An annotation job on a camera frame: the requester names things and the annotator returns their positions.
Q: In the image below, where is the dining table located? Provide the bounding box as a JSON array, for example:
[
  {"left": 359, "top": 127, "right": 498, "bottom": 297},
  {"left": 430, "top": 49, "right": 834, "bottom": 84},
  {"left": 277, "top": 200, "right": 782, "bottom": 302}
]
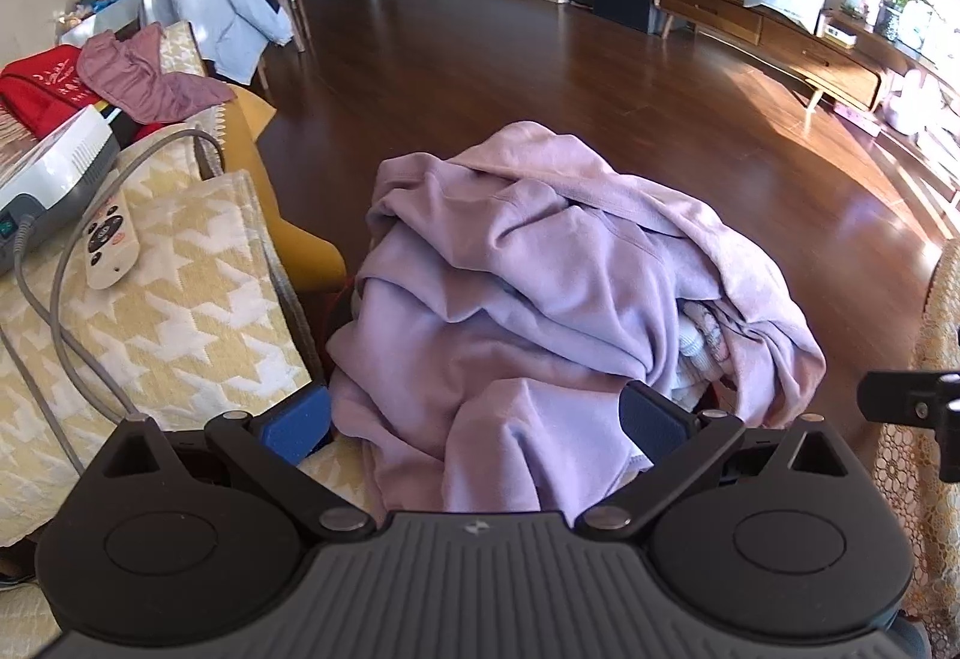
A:
[{"left": 56, "top": 0, "right": 151, "bottom": 49}]

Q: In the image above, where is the lilac long-sleeve shirt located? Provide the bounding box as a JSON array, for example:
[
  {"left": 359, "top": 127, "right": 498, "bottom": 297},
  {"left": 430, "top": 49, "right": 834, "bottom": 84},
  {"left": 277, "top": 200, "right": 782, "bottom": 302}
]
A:
[{"left": 326, "top": 120, "right": 826, "bottom": 517}]

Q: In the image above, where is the pink printed white garment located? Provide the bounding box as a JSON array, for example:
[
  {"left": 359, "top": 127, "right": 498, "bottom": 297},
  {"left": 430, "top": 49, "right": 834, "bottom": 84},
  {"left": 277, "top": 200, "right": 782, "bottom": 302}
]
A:
[{"left": 677, "top": 301, "right": 734, "bottom": 399}]

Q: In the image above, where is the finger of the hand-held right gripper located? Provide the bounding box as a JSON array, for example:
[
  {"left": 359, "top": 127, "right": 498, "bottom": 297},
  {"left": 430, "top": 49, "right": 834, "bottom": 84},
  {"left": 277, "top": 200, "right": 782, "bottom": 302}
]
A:
[{"left": 859, "top": 370, "right": 960, "bottom": 480}]

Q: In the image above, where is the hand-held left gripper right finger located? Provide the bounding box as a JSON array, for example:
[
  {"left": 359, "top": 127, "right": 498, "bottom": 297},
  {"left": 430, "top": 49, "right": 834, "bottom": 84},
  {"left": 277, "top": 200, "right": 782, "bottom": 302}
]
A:
[{"left": 574, "top": 380, "right": 852, "bottom": 544}]

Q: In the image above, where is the mustard yellow sofa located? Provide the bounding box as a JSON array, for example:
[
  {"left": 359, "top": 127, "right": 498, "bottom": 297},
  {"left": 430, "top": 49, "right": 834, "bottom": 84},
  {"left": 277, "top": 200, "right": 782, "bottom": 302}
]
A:
[{"left": 217, "top": 85, "right": 350, "bottom": 300}]

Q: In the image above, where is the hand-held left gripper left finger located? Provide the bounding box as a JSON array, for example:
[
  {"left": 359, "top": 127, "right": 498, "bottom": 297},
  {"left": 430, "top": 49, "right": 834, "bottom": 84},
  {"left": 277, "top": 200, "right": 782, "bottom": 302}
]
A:
[{"left": 101, "top": 385, "right": 376, "bottom": 541}]

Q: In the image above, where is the mauve garment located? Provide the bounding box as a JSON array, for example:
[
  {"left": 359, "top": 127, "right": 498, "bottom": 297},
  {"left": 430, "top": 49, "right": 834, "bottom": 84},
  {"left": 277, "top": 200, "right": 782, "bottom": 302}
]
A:
[{"left": 77, "top": 23, "right": 238, "bottom": 124}]

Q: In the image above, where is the small potted plant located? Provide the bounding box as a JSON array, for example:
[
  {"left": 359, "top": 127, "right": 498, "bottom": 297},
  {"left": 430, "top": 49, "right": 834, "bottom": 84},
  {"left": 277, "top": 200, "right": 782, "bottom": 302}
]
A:
[{"left": 874, "top": 0, "right": 914, "bottom": 42}]

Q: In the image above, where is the red cloth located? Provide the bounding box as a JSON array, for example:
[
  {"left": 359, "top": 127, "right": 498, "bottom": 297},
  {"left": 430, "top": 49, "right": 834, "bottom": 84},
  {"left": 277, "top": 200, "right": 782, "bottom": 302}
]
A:
[{"left": 0, "top": 47, "right": 167, "bottom": 144}]

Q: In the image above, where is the yellow lace tablecloth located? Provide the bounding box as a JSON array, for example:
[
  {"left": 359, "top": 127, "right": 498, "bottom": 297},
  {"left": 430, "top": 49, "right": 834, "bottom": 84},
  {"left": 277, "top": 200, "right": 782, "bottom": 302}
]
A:
[{"left": 906, "top": 239, "right": 960, "bottom": 641}]

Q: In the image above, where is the yellow houndstooth blanket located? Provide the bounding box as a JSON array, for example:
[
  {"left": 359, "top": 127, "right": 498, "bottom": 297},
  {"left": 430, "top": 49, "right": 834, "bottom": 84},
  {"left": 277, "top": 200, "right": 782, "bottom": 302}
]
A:
[{"left": 0, "top": 17, "right": 331, "bottom": 630}]

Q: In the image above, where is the grey cable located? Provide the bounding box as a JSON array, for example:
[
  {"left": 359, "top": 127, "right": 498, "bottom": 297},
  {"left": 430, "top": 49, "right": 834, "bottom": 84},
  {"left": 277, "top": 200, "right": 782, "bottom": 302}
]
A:
[{"left": 0, "top": 128, "right": 227, "bottom": 472}]

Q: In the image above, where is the white grey appliance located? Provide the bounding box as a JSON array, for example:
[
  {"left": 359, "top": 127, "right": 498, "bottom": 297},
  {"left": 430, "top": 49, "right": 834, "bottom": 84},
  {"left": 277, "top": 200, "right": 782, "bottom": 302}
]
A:
[{"left": 0, "top": 104, "right": 123, "bottom": 277}]

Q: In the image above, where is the light blue jacket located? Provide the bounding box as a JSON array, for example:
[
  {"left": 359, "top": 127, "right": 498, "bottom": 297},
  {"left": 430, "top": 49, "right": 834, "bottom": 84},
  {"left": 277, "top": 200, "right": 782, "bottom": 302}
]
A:
[{"left": 142, "top": 0, "right": 295, "bottom": 87}]

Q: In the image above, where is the wooden media console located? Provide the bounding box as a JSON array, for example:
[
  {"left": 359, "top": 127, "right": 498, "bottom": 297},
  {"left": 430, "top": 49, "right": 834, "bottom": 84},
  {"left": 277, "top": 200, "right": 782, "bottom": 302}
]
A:
[{"left": 652, "top": 0, "right": 960, "bottom": 210}]

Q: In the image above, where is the white remote control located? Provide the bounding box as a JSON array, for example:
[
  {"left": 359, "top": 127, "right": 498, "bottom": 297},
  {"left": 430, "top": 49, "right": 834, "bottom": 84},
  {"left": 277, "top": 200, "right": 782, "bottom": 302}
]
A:
[{"left": 84, "top": 190, "right": 140, "bottom": 291}]

